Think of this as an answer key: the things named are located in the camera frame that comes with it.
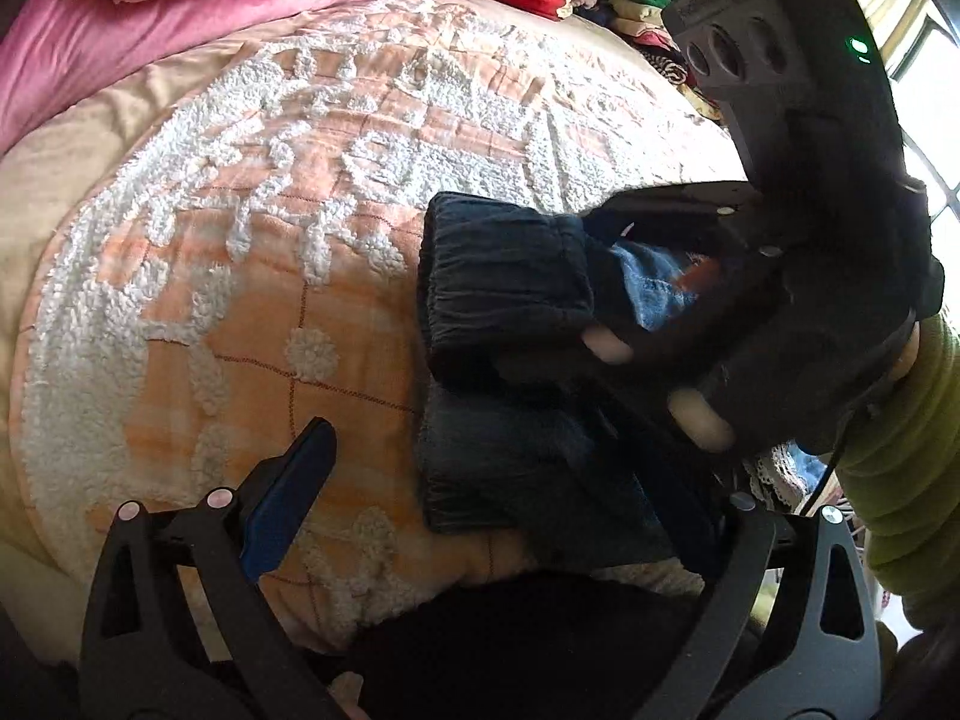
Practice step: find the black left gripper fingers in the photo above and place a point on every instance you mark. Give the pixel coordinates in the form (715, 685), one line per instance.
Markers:
(727, 222)

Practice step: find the stack of folded clothes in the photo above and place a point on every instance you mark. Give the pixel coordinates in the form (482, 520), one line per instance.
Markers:
(639, 24)

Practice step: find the pink duvet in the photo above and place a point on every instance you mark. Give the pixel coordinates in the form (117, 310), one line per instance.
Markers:
(180, 7)

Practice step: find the orange white chenille bedspread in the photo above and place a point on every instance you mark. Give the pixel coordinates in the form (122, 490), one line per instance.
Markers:
(198, 260)

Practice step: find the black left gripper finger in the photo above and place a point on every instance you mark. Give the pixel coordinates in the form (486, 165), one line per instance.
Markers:
(786, 628)

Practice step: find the person's right hand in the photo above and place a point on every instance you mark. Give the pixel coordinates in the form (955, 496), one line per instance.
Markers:
(700, 422)

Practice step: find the blue denim pants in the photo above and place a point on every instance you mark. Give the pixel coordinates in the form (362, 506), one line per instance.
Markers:
(519, 430)

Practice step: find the window frame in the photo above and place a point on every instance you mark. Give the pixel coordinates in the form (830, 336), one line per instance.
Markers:
(925, 89)

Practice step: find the green fleece sleeve forearm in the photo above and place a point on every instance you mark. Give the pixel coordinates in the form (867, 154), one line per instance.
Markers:
(900, 474)

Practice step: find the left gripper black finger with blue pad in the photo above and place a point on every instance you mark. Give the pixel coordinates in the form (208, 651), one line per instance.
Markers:
(177, 625)

